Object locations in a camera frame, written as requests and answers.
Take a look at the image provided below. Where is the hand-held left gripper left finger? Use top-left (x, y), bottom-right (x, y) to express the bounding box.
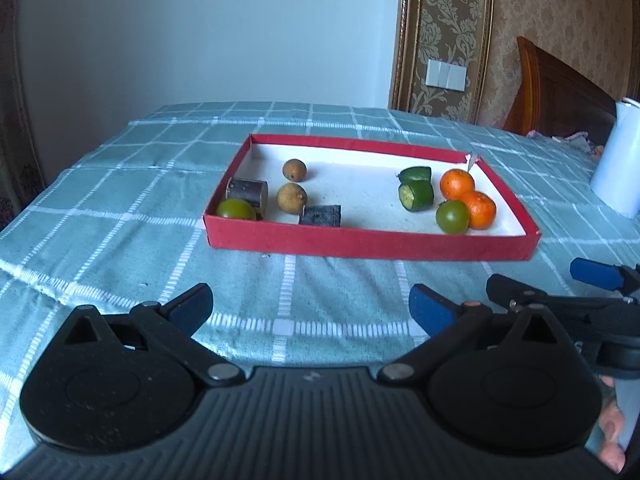
top-left (64, 282), bottom-right (246, 387)

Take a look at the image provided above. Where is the green cucumber piece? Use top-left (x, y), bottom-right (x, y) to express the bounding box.
top-left (398, 181), bottom-right (435, 212)
top-left (398, 166), bottom-right (432, 186)

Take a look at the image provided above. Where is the gold framed wallpaper panel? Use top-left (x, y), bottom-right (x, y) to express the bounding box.
top-left (390, 0), bottom-right (496, 125)

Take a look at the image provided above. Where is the white wall light switch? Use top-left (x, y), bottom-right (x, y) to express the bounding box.
top-left (426, 58), bottom-right (469, 92)

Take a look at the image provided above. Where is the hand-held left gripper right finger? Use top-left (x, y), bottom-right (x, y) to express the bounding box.
top-left (377, 282), bottom-right (583, 386)

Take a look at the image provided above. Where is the teal checked tablecloth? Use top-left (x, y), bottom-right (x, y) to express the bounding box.
top-left (0, 101), bottom-right (640, 480)

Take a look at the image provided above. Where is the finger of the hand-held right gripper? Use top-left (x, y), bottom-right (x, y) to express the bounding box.
top-left (571, 257), bottom-right (640, 306)
top-left (486, 273), bottom-right (640, 313)

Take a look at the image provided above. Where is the white electric kettle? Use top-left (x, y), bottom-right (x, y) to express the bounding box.
top-left (590, 98), bottom-right (640, 219)

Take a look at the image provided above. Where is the red cardboard box tray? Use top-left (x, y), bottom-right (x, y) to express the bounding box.
top-left (202, 133), bottom-right (542, 262)

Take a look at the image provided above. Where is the wooden bed headboard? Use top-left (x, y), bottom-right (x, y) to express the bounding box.
top-left (502, 36), bottom-right (618, 137)

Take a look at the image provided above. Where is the small orange mandarin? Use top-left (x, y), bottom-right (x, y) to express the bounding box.
top-left (439, 168), bottom-right (476, 201)
top-left (462, 190), bottom-right (497, 230)

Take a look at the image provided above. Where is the green tomato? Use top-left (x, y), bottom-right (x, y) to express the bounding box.
top-left (216, 198), bottom-right (257, 221)
top-left (435, 200), bottom-right (471, 235)

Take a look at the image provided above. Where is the person's right hand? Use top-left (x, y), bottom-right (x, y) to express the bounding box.
top-left (595, 374), bottom-right (628, 471)

